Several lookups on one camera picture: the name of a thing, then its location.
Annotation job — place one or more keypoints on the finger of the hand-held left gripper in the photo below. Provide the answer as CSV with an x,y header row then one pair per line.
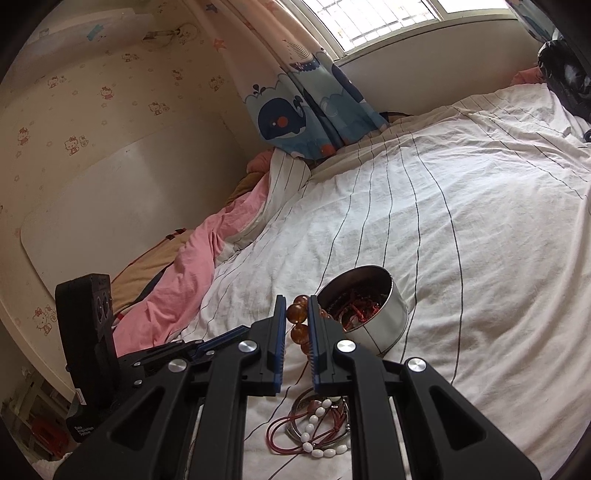
x,y
226,336
152,357

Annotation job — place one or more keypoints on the white striped duvet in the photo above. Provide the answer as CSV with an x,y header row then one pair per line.
x,y
461,230

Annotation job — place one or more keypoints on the red plastic item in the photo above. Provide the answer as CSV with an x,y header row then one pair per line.
x,y
46,434

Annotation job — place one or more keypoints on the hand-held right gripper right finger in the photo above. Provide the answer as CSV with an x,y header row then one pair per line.
x,y
314,341

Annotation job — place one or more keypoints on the window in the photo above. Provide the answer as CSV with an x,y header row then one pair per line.
x,y
383,23

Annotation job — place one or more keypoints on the whale print curtain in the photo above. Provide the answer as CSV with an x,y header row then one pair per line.
x,y
286,115

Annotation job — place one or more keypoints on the tree print curtain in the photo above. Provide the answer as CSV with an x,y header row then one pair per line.
x,y
535,21

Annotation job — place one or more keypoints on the round silver tin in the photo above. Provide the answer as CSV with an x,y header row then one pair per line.
x,y
383,332

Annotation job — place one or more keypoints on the pink blanket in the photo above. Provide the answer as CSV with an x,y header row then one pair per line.
x,y
194,277

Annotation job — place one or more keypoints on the silver bangle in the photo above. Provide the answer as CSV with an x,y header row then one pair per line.
x,y
293,415

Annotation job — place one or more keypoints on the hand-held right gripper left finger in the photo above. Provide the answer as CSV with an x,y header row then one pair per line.
x,y
280,341

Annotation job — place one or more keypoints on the tan bed sheet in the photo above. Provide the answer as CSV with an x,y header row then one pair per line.
x,y
143,277

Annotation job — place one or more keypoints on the salmon pink pillow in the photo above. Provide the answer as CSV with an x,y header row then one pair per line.
x,y
258,161

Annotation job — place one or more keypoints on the white headboard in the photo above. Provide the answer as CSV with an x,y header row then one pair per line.
x,y
115,194

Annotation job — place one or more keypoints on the black puffer jacket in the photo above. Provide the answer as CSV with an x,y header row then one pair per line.
x,y
563,74

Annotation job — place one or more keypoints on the pink cloth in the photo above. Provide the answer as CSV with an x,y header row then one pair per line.
x,y
526,75

